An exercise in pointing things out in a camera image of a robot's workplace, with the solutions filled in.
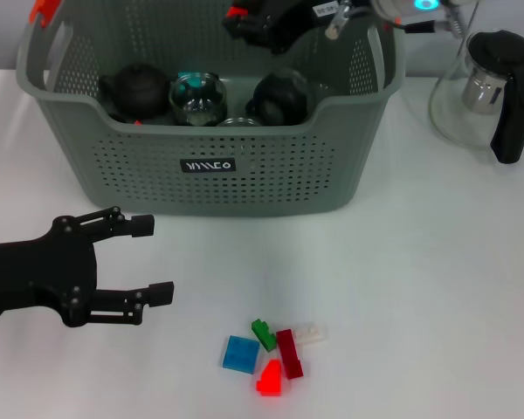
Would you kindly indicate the small orange-red building block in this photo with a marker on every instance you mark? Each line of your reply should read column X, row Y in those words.
column 233, row 12

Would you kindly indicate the bright red slope block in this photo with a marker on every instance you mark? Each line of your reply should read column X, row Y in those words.
column 269, row 379

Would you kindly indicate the glass teacup with black sleeve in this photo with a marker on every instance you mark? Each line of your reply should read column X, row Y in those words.
column 196, row 105
column 275, row 96
column 240, row 122

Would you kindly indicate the grey-green perforated storage basket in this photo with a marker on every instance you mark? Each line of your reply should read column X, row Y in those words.
column 266, row 183

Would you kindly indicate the white building block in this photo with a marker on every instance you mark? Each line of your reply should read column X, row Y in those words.
column 312, row 334

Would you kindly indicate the green stepped building block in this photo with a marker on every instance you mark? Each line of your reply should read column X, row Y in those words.
column 264, row 336

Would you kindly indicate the blue square block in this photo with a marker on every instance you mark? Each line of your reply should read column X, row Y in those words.
column 240, row 353

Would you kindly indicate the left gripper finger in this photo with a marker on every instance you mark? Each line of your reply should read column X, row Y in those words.
column 159, row 292
column 142, row 226

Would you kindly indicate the black clay teapot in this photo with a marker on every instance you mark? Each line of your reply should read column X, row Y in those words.
column 137, row 89

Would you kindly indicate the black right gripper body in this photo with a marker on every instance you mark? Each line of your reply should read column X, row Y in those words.
column 297, row 22

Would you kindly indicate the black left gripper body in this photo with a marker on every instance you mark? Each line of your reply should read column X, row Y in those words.
column 35, row 270

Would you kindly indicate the teal square block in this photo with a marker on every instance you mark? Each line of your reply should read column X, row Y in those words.
column 190, row 80

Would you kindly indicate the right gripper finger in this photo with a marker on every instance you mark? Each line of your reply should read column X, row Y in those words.
column 255, row 11
column 253, row 32

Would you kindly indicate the dark red building brick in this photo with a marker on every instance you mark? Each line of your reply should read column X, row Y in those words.
column 290, row 355

